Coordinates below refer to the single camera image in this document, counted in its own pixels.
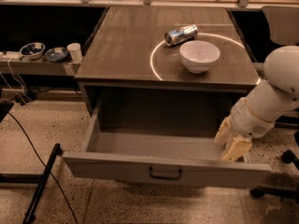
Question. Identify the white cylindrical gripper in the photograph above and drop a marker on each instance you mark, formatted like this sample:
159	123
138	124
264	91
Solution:
249	120

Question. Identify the grey top drawer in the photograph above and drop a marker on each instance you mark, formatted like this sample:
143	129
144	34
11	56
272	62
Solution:
161	140

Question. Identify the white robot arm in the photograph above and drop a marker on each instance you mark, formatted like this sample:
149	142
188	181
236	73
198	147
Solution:
255	115

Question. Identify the grey drawer cabinet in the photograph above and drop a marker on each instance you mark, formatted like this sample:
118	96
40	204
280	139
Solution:
139	84

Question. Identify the black office chair base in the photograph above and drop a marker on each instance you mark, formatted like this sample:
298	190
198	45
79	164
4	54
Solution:
287	157

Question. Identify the white ceramic bowl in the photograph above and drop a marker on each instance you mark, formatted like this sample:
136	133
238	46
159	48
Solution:
198	56

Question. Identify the crushed silver blue can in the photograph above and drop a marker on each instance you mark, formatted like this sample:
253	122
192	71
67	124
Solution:
180	35

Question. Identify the white paper cup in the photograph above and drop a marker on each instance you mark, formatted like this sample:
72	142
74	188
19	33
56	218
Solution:
75	51

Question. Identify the blue white bowl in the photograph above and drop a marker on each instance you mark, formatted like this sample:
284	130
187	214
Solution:
32	51

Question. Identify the grey side shelf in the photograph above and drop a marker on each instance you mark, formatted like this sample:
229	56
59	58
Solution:
38	67

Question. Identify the black metal stand leg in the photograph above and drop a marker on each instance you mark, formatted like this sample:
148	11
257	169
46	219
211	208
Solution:
39	180

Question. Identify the white power strip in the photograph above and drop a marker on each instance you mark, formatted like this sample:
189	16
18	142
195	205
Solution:
13	55

